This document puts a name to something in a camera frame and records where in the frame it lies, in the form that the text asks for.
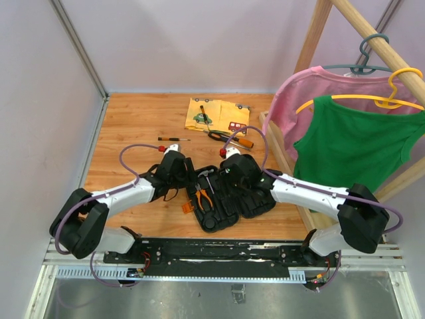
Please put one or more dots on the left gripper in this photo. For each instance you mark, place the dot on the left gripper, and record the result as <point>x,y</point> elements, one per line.
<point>190,177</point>

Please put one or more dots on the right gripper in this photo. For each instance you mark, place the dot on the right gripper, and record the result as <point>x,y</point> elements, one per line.
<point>224,177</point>

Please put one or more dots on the orange needle nose pliers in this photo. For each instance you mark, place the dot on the orange needle nose pliers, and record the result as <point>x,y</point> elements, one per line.
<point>204,201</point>

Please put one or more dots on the claw hammer black grip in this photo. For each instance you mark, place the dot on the claw hammer black grip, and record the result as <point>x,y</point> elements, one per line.
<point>205,174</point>

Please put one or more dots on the black plastic tool case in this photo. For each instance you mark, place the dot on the black plastic tool case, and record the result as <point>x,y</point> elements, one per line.
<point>228,204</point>

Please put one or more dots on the black handled screwdriver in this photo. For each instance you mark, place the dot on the black handled screwdriver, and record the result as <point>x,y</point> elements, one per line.
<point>218,136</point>

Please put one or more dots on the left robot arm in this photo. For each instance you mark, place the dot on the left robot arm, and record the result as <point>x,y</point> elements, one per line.
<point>80,228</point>

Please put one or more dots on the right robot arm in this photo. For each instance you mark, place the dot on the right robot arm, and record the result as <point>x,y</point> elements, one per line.
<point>359,218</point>

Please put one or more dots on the small black precision screwdriver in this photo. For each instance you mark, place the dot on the small black precision screwdriver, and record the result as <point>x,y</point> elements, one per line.
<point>173,139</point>

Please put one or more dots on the yellow car print cloth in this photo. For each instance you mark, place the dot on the yellow car print cloth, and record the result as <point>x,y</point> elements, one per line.
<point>224,116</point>

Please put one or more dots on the small screwdriver on cloth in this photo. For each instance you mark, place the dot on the small screwdriver on cloth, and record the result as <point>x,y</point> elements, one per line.
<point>205,117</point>

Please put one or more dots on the pink t-shirt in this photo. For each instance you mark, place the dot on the pink t-shirt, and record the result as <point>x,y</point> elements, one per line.
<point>293,105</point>

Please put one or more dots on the green tank top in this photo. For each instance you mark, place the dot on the green tank top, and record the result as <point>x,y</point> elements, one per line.
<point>343,146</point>

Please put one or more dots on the teal clothes hanger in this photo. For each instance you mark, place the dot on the teal clothes hanger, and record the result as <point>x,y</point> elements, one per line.
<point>362,68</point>

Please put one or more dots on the wooden clothes rack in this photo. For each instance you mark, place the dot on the wooden clothes rack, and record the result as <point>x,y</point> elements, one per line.
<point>403,23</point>

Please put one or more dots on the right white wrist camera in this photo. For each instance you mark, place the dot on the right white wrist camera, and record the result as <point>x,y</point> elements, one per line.
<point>226,153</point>

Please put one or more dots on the orange handled screwdriver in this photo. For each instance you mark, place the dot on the orange handled screwdriver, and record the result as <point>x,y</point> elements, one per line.
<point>243,143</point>

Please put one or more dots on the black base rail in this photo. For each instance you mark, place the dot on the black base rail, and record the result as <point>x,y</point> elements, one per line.
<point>219,260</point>

